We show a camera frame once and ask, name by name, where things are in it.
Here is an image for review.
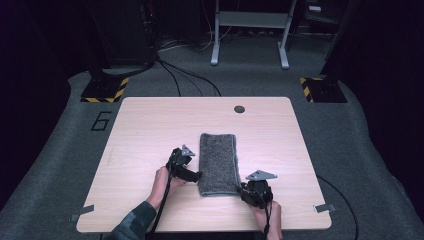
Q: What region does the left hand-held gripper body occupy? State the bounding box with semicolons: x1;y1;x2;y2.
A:
165;144;196;181

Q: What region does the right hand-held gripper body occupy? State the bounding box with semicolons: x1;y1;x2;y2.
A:
241;169;278;210

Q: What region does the grey fuzzy towel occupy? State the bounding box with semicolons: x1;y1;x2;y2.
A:
197;132;242;198

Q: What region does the person's left hand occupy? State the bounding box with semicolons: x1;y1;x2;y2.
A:
146;165;188;210

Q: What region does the person's right hand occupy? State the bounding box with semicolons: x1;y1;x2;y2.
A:
252;200;284;240

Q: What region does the grey tape piece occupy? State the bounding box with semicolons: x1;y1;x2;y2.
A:
69;204;95;223
313;203;336;214

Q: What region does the black striped stand base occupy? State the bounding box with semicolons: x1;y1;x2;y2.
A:
299;76;348;104
80;76;130;104

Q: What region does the black cabinet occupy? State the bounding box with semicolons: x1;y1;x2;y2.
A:
87;0;158;68

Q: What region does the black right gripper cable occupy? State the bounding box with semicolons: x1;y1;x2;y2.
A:
263;194;273;240

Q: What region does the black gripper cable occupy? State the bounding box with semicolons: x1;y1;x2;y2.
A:
263;194;273;240
148;161;176;240

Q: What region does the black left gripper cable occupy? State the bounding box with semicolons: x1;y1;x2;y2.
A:
148;161;176;240

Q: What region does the black floor cable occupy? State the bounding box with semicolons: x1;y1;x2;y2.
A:
159;59;222;98
157;59;182;98
315;175;360;240

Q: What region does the white metal desk frame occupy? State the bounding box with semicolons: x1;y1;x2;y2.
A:
210;0;298;70

